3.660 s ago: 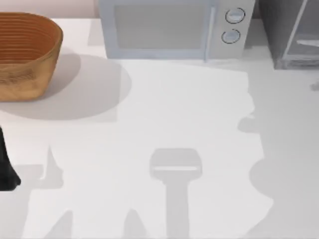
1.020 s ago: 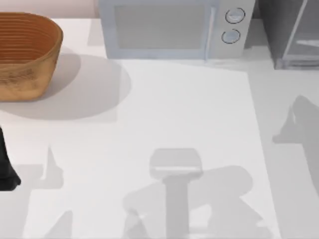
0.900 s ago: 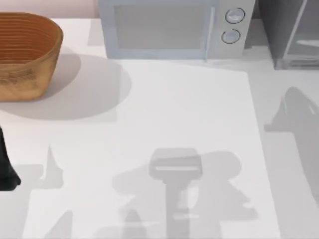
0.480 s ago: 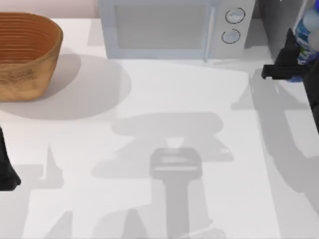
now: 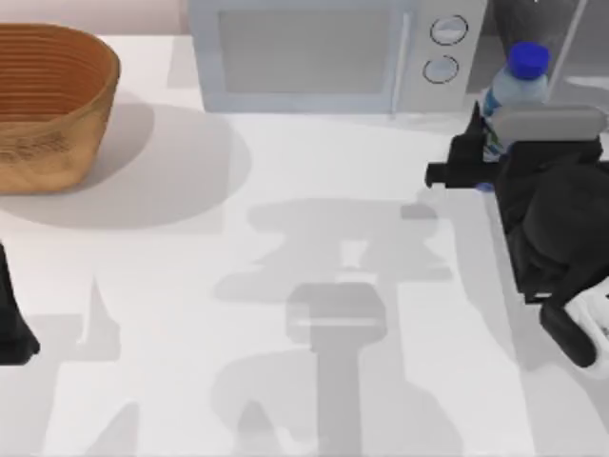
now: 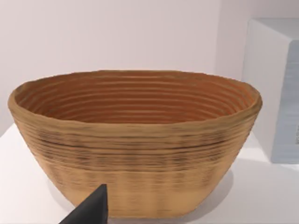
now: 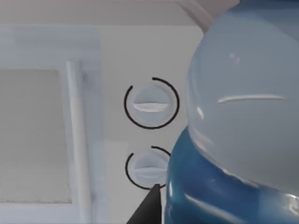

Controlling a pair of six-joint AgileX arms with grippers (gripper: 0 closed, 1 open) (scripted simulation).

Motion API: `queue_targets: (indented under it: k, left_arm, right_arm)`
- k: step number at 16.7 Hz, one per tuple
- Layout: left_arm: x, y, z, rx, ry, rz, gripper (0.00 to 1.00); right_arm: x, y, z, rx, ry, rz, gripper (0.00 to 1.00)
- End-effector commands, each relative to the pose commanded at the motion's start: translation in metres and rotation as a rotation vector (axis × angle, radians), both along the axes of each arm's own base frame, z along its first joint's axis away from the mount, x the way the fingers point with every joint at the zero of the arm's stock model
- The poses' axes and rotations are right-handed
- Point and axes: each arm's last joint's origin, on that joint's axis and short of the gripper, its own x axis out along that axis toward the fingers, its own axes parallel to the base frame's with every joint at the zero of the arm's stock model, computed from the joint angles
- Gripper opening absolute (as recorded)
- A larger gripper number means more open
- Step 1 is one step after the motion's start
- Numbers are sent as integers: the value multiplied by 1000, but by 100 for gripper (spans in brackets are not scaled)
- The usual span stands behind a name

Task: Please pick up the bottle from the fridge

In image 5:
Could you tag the clear bottle with blue cap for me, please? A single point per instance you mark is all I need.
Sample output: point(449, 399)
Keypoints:
point(518, 90)

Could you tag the microwave oven knob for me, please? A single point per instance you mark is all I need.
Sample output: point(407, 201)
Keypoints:
point(441, 69)
point(448, 29)

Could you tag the pale microwave oven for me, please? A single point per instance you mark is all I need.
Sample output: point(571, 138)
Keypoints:
point(304, 52)

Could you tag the woven brown basket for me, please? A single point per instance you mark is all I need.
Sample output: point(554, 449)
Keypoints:
point(52, 128)

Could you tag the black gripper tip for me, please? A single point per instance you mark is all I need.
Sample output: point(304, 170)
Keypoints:
point(12, 323)

